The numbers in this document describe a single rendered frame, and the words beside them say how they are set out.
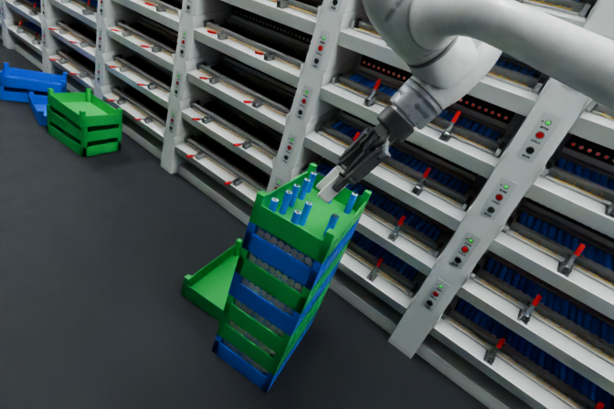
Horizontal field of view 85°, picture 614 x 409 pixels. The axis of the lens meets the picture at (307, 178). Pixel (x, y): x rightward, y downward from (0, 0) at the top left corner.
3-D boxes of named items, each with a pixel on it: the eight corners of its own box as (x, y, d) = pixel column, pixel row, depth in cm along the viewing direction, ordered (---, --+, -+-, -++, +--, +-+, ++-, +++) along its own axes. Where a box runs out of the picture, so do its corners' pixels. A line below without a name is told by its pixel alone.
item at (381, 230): (428, 276, 110) (443, 251, 101) (289, 187, 135) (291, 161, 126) (449, 240, 123) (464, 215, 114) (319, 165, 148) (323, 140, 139)
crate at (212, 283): (227, 327, 107) (232, 310, 103) (180, 293, 112) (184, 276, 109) (274, 277, 133) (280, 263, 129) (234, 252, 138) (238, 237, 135)
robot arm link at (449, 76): (425, 99, 72) (390, 59, 65) (484, 43, 67) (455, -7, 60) (453, 121, 63) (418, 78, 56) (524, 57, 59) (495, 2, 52)
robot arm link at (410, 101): (418, 83, 59) (394, 108, 61) (449, 117, 62) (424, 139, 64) (403, 75, 67) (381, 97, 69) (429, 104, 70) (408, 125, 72)
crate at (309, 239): (322, 265, 72) (334, 235, 69) (248, 220, 78) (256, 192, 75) (362, 214, 98) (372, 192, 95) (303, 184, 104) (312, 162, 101)
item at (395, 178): (455, 231, 102) (475, 200, 93) (303, 145, 127) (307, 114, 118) (475, 198, 115) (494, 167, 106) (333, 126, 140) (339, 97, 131)
